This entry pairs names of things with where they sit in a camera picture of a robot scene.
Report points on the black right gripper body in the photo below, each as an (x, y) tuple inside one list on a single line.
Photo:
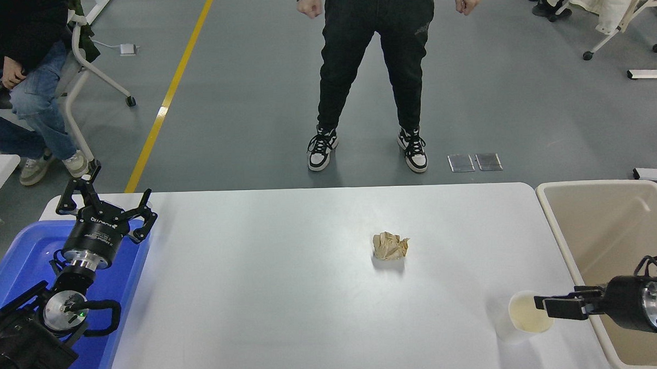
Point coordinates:
[(622, 305)]

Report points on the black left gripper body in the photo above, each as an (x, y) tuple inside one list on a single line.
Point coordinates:
[(98, 231)]

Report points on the white paper cup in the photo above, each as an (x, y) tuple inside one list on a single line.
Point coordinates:
[(521, 317)]

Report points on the tan paper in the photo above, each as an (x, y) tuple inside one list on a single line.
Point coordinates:
[(391, 246)]

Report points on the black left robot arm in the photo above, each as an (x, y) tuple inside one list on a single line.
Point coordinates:
[(17, 348)]

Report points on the seated person's hand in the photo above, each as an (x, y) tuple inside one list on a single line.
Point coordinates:
[(13, 72)]

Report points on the standing person's right hand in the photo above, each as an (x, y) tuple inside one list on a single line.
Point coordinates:
[(310, 7)]

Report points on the standing person's left hand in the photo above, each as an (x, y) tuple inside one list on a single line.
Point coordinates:
[(467, 5)]

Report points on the blue plastic tray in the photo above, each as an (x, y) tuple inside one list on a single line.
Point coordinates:
[(25, 255)]

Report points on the large pale plastic bin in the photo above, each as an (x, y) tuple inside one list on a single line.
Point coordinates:
[(608, 224)]

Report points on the seated person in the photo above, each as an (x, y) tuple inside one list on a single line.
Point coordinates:
[(30, 96)]

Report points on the white floor bar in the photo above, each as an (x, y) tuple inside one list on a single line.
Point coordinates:
[(656, 174), (652, 74)]

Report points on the dark green jacket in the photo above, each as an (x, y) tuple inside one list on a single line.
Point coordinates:
[(86, 43)]

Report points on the white power adapter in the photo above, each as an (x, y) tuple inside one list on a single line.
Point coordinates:
[(128, 49)]

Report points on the white rolling chair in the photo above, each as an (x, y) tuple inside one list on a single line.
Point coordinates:
[(75, 40)]

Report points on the metal floor plate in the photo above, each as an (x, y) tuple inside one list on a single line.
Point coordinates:
[(489, 161), (461, 163)]

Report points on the standing person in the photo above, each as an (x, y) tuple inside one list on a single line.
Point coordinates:
[(356, 52)]

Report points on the white chair with coat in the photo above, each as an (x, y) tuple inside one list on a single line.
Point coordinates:
[(618, 29)]

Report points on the white furniture frame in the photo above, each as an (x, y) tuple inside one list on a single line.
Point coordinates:
[(97, 8)]

